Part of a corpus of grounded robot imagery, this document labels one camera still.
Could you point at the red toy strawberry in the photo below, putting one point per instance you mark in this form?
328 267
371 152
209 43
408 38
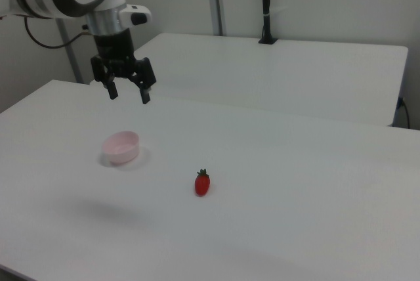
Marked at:
202 185

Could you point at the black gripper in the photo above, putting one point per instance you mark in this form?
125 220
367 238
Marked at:
115 49

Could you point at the white side table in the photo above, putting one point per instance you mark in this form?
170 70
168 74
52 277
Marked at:
279 74

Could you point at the pink plastic bowl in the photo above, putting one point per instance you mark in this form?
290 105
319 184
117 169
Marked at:
120 150

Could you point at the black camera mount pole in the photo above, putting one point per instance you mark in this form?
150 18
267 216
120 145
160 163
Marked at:
266 5

